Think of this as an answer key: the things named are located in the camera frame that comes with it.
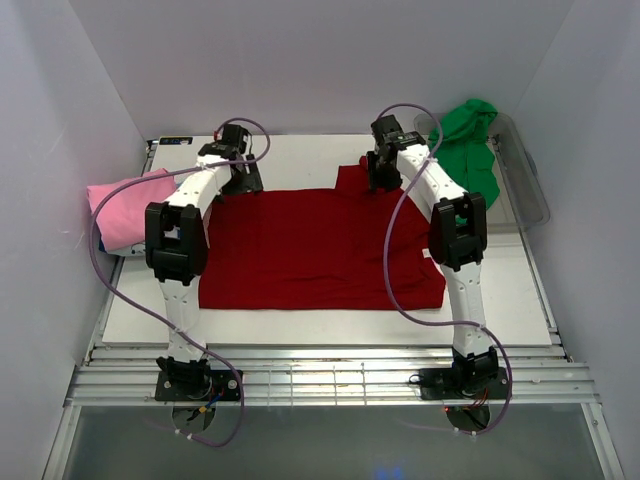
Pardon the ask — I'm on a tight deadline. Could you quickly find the dark red t-shirt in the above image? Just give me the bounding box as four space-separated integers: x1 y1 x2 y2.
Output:
198 164 445 310

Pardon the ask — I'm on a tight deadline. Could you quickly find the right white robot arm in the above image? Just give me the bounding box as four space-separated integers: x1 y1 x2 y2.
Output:
366 127 500 397

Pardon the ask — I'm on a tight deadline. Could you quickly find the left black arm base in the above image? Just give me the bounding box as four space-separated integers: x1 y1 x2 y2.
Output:
153 370 241 403

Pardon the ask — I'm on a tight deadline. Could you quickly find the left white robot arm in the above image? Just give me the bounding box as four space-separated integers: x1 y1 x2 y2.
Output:
145 134 262 401

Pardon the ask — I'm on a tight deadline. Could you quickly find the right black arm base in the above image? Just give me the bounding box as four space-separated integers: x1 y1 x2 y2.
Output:
408 368 511 400

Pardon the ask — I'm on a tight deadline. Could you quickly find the green t-shirt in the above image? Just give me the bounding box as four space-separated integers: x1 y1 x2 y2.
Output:
435 99 500 209

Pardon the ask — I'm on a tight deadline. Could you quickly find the blue label sticker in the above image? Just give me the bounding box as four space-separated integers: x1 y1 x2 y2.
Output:
158 136 193 146

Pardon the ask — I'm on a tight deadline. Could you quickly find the pink folded t-shirt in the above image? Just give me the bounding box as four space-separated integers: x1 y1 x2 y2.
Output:
97 176 176 253

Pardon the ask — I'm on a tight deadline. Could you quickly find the clear plastic bin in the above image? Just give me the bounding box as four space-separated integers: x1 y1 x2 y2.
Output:
412 112 551 231

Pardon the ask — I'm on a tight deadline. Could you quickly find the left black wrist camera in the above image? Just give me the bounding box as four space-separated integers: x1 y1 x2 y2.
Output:
214 123 251 155

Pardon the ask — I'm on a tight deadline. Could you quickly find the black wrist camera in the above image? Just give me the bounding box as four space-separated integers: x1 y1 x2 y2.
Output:
214 123 251 155
371 114 404 144

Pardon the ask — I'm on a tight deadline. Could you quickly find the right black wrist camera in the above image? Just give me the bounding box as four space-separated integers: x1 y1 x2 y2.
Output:
371 114 404 144

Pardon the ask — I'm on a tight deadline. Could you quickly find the aluminium frame rail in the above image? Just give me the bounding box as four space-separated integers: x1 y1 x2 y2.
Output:
66 344 600 407

